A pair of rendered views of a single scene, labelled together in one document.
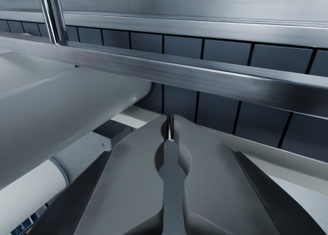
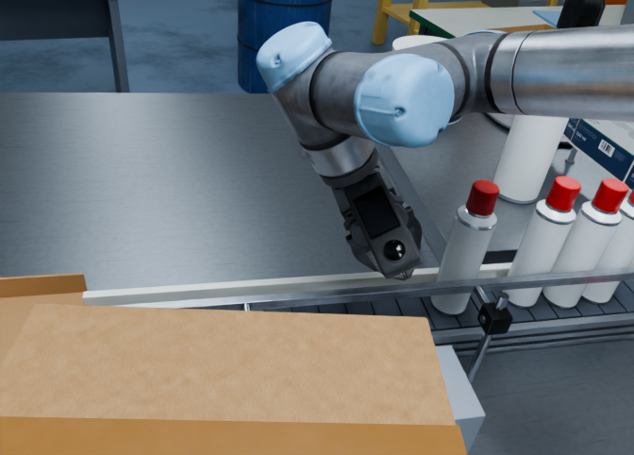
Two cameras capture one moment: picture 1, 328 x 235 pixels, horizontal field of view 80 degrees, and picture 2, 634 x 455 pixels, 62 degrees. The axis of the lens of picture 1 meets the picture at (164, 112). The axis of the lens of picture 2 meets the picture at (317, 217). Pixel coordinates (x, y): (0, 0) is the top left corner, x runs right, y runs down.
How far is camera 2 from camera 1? 60 cm
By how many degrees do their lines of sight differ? 23
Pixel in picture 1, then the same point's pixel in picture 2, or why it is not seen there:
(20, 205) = (514, 154)
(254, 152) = (357, 281)
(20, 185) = (528, 169)
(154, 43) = (439, 324)
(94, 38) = not seen: hidden behind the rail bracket
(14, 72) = (523, 266)
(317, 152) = not seen: hidden behind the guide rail
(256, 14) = not seen: hidden behind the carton
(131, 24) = (461, 331)
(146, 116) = (424, 278)
